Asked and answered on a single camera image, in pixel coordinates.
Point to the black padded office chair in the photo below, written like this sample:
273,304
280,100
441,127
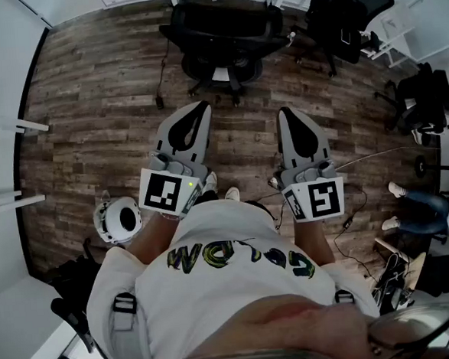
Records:
426,99

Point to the person's white shoe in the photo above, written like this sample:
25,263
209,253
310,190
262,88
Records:
232,193
211,181

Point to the black soft bag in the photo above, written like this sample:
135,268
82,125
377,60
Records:
440,275

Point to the person's face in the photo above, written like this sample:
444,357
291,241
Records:
296,323

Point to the white metal-frame desk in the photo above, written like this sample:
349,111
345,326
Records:
394,25

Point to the black smartphone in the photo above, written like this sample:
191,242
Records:
345,36

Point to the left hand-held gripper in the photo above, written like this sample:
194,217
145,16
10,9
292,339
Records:
160,191

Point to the white headset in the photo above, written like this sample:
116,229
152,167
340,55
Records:
112,221

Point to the black wheeled stand leg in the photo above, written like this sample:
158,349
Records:
421,167

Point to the person's left white shoe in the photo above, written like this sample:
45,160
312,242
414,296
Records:
211,181

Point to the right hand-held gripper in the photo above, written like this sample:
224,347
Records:
325,198

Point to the person's left forearm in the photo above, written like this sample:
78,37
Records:
152,237

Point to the person's right white shoe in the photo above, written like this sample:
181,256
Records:
232,193

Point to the person's white printed t-shirt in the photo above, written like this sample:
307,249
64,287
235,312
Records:
217,298

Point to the person's right forearm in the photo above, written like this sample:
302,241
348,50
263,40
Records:
313,241

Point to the black mesh-back office chair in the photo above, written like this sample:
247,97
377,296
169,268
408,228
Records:
335,10

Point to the person's glasses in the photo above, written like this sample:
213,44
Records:
411,323

